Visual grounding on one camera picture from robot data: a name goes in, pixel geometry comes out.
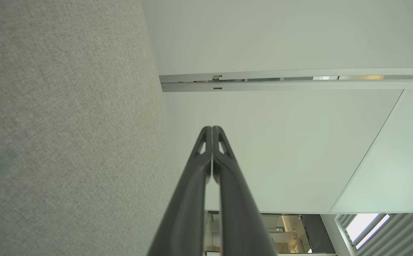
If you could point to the grey metal door frame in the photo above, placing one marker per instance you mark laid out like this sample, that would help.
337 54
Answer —
299 85

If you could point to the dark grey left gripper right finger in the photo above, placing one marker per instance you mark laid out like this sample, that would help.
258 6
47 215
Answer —
238 213

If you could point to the white slatted window blind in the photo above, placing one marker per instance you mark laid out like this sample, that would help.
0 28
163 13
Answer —
398 238

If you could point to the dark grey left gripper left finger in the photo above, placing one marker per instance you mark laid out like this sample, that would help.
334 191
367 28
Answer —
187 206

